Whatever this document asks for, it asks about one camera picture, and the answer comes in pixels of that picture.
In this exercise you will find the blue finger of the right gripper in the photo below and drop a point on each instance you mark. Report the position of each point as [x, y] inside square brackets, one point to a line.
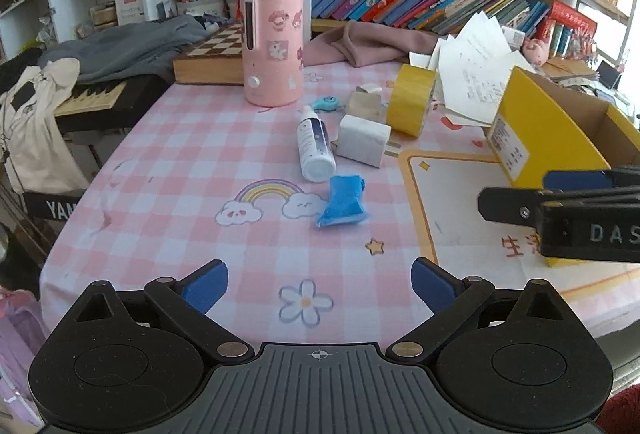
[619, 177]

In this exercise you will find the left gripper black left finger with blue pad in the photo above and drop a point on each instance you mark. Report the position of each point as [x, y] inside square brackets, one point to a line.
[182, 306]

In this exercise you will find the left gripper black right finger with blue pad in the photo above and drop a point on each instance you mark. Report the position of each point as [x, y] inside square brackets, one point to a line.
[454, 302]

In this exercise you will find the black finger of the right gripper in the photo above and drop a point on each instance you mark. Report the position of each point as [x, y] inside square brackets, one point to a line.
[509, 205]

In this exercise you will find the blue foil pouch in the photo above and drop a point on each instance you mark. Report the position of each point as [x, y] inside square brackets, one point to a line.
[345, 202]

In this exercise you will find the yellow tape roll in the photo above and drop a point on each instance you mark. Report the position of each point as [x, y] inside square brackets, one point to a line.
[410, 99]

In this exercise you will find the white rectangular box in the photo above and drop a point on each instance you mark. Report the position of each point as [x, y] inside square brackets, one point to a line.
[362, 140]

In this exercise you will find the yellow cardboard box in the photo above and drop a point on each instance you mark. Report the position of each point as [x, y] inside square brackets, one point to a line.
[541, 127]

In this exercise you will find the pink pig plush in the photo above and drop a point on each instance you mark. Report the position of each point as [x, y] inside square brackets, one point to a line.
[535, 51]

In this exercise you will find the stack of white papers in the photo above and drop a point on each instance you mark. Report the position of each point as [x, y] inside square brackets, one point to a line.
[472, 70]

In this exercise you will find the pink checked tablecloth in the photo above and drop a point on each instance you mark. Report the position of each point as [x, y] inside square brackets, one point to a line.
[205, 175]

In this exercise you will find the small white charger plug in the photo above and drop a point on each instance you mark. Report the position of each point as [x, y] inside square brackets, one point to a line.
[366, 102]

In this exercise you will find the white spray bottle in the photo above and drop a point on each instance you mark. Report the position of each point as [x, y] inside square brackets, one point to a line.
[316, 159]

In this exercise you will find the black keyboard piano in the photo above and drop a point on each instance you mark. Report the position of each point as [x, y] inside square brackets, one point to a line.
[102, 110]

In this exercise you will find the cream white jacket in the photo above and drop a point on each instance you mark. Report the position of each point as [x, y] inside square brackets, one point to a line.
[33, 150]

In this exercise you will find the pink cloth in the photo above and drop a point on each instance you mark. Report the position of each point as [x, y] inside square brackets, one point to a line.
[362, 44]

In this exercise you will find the wooden chess board box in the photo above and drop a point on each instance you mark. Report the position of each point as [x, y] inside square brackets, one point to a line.
[215, 61]

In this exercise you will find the row of colourful books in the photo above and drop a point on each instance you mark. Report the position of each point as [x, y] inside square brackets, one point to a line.
[569, 32]

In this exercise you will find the grey clothing pile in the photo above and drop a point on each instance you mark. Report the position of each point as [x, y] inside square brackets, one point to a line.
[131, 50]

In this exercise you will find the pink cylindrical humidifier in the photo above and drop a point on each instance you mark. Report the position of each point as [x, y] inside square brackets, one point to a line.
[272, 51]

